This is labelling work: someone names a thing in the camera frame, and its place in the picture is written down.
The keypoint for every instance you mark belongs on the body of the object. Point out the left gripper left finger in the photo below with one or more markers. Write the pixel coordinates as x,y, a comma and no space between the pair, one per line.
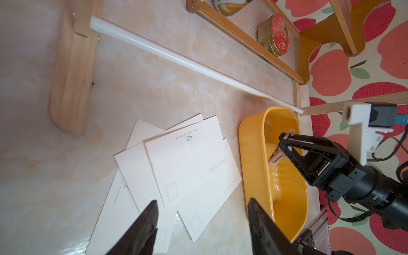
140,238

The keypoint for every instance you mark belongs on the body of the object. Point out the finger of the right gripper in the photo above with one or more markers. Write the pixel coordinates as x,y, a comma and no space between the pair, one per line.
299,159
304,142

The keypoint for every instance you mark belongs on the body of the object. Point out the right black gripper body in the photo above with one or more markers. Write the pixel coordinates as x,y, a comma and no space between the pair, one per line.
333,170

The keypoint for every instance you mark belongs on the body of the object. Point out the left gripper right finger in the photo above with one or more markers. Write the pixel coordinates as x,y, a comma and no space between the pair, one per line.
266,237

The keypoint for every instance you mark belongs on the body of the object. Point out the white postcard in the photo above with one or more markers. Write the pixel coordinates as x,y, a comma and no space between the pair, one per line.
183,159
167,167
198,208
124,216

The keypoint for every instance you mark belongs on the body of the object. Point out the wooden rack frame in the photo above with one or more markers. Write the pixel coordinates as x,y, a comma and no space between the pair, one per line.
71,87

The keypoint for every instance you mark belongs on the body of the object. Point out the yellow plastic tray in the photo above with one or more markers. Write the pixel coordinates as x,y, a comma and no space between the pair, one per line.
281,190

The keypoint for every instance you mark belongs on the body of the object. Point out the wooden shelf with ribbed panels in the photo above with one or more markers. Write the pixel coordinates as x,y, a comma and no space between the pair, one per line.
344,27

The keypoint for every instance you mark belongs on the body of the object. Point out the red round tin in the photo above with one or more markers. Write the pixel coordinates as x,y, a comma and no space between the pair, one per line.
273,35

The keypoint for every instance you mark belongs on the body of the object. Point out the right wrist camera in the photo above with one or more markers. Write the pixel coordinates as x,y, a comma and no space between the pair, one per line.
368,123

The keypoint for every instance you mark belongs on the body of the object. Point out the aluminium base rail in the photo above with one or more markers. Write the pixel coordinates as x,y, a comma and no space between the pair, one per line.
314,239

